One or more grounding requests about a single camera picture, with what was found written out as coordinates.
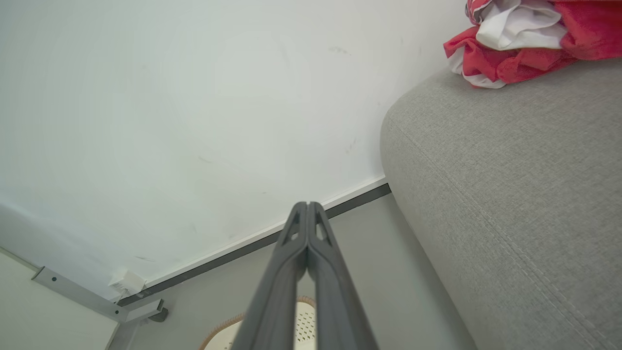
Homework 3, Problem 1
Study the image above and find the beige plastic laundry basket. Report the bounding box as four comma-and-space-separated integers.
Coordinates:
199, 295, 319, 350

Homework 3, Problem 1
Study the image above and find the grey fabric sofa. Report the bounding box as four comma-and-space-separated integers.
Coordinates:
380, 58, 622, 350

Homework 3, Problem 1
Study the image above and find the red and white garment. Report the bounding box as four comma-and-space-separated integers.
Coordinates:
443, 0, 622, 89

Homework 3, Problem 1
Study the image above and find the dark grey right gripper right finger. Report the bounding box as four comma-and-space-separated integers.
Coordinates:
307, 201, 380, 350

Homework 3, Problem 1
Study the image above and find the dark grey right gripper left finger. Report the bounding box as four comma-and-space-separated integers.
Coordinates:
230, 201, 309, 350

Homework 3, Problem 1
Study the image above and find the dark baseboard strip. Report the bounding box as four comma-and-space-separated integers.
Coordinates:
117, 183, 392, 307

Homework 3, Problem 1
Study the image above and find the grey metal frame leg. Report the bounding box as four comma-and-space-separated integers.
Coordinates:
31, 266, 169, 350

